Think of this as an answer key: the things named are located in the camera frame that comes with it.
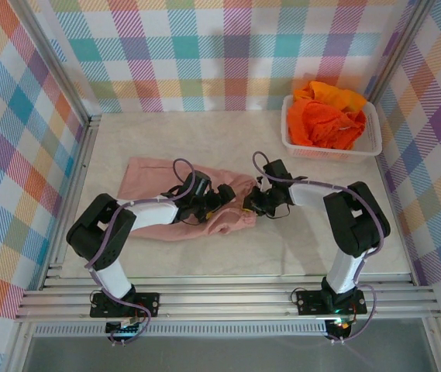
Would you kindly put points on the pink shorts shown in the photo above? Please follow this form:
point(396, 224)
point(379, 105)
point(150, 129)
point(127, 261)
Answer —
point(146, 174)

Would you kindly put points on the red-orange shorts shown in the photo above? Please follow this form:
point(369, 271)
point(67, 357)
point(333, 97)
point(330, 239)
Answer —
point(321, 120)

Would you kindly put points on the light orange shorts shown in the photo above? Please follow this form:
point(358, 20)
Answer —
point(332, 93)

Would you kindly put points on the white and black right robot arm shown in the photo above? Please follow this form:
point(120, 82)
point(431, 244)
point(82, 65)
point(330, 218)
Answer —
point(344, 267)

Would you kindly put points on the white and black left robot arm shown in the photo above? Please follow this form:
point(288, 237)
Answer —
point(150, 213)

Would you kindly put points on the white plastic basket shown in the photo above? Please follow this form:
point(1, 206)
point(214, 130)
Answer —
point(371, 131)

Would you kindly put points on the small electronics board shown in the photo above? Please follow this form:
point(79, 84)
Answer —
point(340, 325)
point(121, 328)

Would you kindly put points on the long aluminium base rail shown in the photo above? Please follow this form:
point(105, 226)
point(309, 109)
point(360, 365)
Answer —
point(224, 298)

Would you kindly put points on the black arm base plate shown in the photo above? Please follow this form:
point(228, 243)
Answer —
point(309, 302)
point(146, 304)

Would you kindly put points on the aluminium frame post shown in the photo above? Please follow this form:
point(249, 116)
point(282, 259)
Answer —
point(398, 46)
point(57, 66)

